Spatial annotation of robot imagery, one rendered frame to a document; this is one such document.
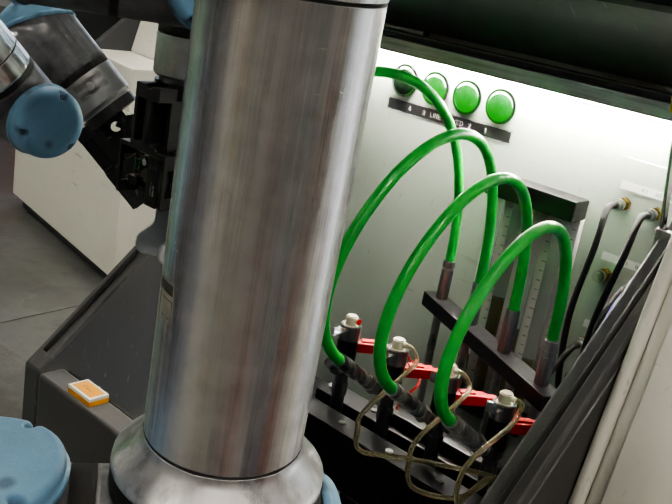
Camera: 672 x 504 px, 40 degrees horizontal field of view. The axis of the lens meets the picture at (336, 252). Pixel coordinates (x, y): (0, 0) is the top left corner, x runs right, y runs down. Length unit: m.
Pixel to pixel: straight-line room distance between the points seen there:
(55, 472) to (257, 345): 0.14
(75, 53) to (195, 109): 0.71
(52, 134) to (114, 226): 3.10
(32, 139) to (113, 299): 0.42
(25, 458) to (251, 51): 0.25
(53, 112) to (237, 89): 0.59
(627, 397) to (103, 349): 0.73
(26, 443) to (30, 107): 0.49
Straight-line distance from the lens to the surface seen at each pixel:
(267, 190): 0.40
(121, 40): 4.40
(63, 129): 0.98
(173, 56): 0.86
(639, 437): 1.01
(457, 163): 1.28
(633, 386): 1.02
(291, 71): 0.39
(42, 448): 0.53
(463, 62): 1.37
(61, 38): 1.12
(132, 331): 1.38
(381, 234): 1.51
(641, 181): 1.26
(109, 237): 4.12
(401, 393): 1.03
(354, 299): 1.57
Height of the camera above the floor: 1.54
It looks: 18 degrees down
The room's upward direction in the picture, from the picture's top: 10 degrees clockwise
